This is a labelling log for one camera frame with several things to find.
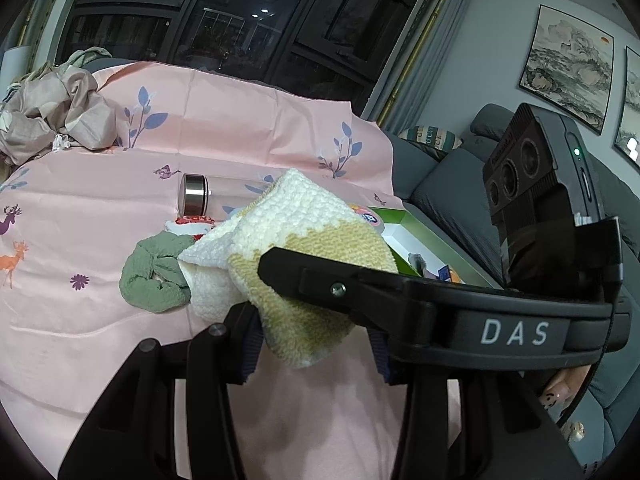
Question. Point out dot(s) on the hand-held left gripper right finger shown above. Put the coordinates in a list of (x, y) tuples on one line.
[(382, 360)]

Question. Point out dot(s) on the grey curtain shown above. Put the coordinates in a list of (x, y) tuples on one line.
[(45, 10), (430, 50)]

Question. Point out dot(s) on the grey sofa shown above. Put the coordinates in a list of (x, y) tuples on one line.
[(450, 185)]

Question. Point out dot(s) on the yellow white knitted towel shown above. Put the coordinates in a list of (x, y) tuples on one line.
[(310, 210)]

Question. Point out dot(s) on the framed landscape painting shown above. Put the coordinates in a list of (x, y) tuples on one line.
[(570, 70), (631, 110)]

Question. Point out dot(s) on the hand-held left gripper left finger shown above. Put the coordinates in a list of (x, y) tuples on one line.
[(250, 355)]

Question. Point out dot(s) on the person's right hand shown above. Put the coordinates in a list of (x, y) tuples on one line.
[(565, 385)]

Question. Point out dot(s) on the pink printed bedsheet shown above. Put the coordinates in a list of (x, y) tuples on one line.
[(75, 240)]

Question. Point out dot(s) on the blue tissue pack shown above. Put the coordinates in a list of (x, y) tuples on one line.
[(449, 274)]

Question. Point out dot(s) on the pink gum bottle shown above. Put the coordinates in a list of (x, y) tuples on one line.
[(370, 217)]

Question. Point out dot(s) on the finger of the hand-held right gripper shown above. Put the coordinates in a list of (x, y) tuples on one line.
[(320, 280)]

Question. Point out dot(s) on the clear glass bottle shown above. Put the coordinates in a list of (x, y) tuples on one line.
[(195, 192)]

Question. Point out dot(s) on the green box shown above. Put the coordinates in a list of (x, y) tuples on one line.
[(450, 255)]

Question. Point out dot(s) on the green fuzzy cloth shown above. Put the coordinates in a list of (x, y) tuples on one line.
[(145, 280)]

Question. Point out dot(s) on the small red white toy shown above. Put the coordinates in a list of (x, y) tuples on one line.
[(192, 220)]

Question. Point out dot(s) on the striped cushion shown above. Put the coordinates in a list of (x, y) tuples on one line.
[(430, 137)]

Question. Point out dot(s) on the crumpled beige cloth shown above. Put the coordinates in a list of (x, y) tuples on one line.
[(50, 110)]

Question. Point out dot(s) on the dark glass window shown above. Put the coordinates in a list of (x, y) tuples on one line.
[(225, 10)]

